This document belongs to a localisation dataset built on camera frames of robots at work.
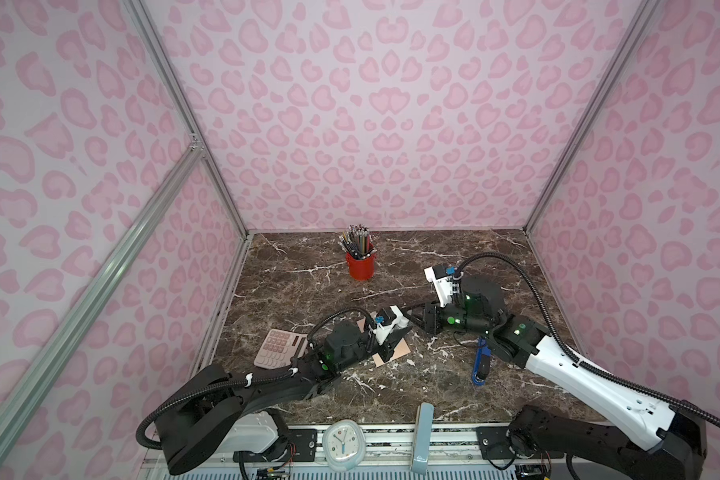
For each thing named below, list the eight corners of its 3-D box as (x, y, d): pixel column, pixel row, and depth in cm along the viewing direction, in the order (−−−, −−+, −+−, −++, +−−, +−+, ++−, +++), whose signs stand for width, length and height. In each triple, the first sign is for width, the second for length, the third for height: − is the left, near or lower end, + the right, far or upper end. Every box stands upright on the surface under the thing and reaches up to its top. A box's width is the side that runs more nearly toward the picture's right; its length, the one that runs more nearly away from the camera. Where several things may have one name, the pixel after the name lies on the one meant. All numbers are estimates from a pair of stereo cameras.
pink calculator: (256, 368, 88) (254, 365, 86) (265, 333, 95) (263, 329, 93) (303, 368, 88) (301, 365, 86) (308, 333, 95) (306, 329, 93)
